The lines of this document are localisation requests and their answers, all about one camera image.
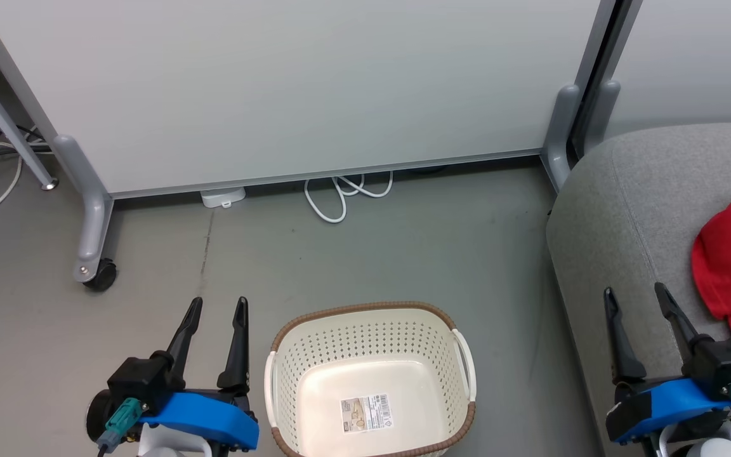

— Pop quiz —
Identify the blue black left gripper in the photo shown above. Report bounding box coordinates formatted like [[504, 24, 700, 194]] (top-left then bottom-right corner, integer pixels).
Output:
[[85, 296, 260, 457]]

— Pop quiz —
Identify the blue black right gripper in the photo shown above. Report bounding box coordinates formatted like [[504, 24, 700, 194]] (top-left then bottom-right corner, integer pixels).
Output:
[[603, 282, 731, 457]]

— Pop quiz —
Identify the cream perforated laundry basket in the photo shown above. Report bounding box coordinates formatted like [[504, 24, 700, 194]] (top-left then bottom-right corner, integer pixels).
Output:
[[264, 301, 478, 457]]

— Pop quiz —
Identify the grey fabric sofa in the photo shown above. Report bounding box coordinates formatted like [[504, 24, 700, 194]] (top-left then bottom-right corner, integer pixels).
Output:
[[546, 123, 731, 457]]

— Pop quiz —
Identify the black caster wheel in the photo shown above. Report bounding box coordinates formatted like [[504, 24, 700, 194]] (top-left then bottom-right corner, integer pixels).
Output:
[[82, 258, 118, 293]]

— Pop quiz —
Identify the white power adapter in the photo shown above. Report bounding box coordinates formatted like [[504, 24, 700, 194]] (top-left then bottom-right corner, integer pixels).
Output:
[[200, 187, 247, 209]]

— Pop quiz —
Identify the barcode sticker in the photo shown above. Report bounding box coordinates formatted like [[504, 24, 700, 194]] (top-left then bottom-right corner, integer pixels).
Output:
[[339, 393, 395, 435]]

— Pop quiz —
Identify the grey partition leg with wheel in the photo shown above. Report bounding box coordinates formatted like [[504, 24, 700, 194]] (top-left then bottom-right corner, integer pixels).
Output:
[[53, 134, 115, 284]]

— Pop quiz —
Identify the large white partition panel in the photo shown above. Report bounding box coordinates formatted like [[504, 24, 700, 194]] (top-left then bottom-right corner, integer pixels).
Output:
[[0, 0, 617, 199]]

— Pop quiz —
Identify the thin grey metal stand leg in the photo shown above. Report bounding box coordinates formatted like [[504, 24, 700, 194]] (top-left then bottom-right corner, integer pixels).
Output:
[[0, 43, 59, 192]]

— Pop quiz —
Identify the coiled white cable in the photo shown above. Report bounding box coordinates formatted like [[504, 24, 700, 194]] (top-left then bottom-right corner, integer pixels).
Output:
[[303, 170, 395, 225]]

